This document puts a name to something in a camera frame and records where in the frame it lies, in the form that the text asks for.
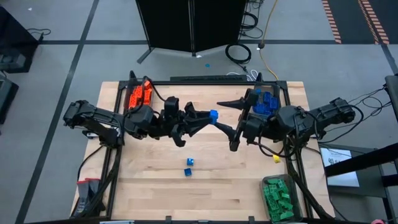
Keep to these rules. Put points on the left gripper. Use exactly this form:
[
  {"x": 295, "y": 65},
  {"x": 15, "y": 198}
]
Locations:
[{"x": 172, "y": 121}]

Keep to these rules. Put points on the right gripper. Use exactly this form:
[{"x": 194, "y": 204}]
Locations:
[{"x": 253, "y": 130}]

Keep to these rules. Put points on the blue four-stud brick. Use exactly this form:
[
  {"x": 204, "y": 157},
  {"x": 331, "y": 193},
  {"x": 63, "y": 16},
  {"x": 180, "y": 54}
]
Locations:
[
  {"x": 257, "y": 91},
  {"x": 213, "y": 116},
  {"x": 190, "y": 161},
  {"x": 187, "y": 172}
]

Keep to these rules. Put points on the orange eight-stud brick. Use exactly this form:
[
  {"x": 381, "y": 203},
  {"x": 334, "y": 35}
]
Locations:
[
  {"x": 145, "y": 102},
  {"x": 147, "y": 84},
  {"x": 139, "y": 91},
  {"x": 147, "y": 95}
]

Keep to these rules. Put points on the green curved four-stud brick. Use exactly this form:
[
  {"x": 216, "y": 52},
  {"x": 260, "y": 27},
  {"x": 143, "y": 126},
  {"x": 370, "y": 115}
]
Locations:
[{"x": 287, "y": 215}]

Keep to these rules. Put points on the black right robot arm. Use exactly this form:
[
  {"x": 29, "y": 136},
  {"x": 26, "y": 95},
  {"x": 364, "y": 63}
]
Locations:
[{"x": 311, "y": 121}]

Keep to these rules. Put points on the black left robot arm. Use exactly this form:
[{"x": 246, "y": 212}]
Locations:
[{"x": 105, "y": 119}]

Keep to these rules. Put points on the black power strip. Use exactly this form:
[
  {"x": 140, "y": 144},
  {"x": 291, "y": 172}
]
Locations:
[{"x": 208, "y": 78}]

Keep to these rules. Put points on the clear grey plastic bin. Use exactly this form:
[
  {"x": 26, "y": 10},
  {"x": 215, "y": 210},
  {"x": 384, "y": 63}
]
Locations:
[
  {"x": 127, "y": 93},
  {"x": 278, "y": 90},
  {"x": 299, "y": 211}
]

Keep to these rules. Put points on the black folding screen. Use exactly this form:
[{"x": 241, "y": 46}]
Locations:
[{"x": 174, "y": 25}]

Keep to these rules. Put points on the red-capped grey clamp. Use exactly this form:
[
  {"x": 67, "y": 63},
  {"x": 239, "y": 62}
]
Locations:
[
  {"x": 94, "y": 189},
  {"x": 82, "y": 196}
]

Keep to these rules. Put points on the white paper sheet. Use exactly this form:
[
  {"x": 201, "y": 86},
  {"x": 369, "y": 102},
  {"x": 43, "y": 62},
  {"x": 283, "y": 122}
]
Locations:
[{"x": 345, "y": 181}]

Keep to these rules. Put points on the black metal stand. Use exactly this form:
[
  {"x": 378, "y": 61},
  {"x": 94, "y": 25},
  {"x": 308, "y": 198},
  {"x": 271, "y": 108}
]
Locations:
[{"x": 357, "y": 162}]

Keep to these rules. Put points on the orange-striped black floor mat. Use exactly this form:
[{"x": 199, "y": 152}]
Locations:
[
  {"x": 391, "y": 15},
  {"x": 349, "y": 18}
]

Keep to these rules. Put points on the red round object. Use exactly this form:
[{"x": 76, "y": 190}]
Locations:
[{"x": 377, "y": 221}]

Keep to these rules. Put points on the black equipment case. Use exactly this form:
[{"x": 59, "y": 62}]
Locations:
[{"x": 6, "y": 96}]

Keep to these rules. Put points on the black cabinet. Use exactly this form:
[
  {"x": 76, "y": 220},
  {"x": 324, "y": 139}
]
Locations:
[{"x": 15, "y": 40}]

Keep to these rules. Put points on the white metal bracket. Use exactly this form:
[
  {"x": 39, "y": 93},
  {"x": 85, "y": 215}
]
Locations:
[{"x": 90, "y": 135}]

